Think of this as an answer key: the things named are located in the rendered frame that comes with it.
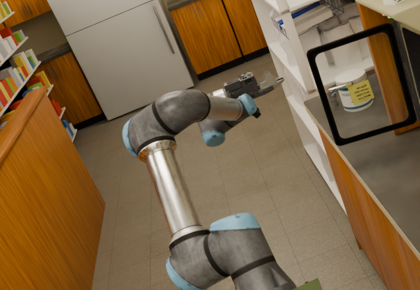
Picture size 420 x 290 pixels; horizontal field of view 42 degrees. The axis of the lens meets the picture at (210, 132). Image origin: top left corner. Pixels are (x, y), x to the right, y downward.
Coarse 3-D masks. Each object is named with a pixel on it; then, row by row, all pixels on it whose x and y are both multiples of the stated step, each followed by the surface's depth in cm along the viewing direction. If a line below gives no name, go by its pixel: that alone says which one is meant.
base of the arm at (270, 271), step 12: (252, 264) 129; (264, 264) 130; (276, 264) 132; (240, 276) 130; (252, 276) 128; (264, 276) 128; (276, 276) 129; (288, 276) 132; (240, 288) 130; (252, 288) 127; (264, 288) 126; (276, 288) 126; (288, 288) 127
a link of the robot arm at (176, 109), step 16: (176, 96) 154; (192, 96) 155; (208, 96) 165; (240, 96) 188; (160, 112) 153; (176, 112) 152; (192, 112) 154; (208, 112) 160; (224, 112) 173; (240, 112) 183; (176, 128) 154
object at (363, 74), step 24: (312, 48) 194; (336, 48) 193; (360, 48) 192; (384, 48) 192; (336, 72) 197; (360, 72) 196; (384, 72) 195; (336, 96) 200; (360, 96) 200; (384, 96) 199; (336, 120) 204; (360, 120) 204; (384, 120) 203
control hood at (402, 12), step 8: (360, 0) 180; (368, 0) 177; (376, 0) 173; (408, 0) 162; (416, 0) 159; (376, 8) 167; (384, 8) 163; (392, 8) 160; (400, 8) 158; (408, 8) 155; (416, 8) 155; (392, 16) 155; (400, 16) 155; (408, 16) 156; (416, 16) 156; (408, 24) 156; (416, 24) 157
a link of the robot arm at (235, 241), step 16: (224, 224) 134; (240, 224) 133; (256, 224) 135; (208, 240) 137; (224, 240) 133; (240, 240) 132; (256, 240) 132; (208, 256) 135; (224, 256) 133; (240, 256) 130; (256, 256) 130; (224, 272) 135
